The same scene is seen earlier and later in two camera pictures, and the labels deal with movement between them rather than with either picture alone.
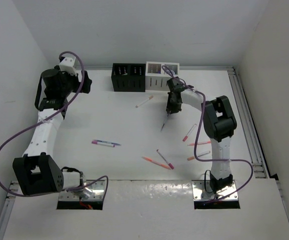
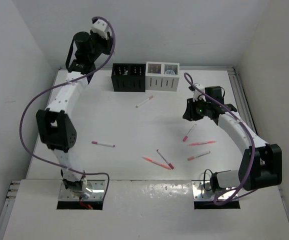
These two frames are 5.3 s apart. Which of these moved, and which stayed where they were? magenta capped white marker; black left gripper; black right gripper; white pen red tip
Moved: black right gripper; black left gripper
Stayed: white pen red tip; magenta capped white marker
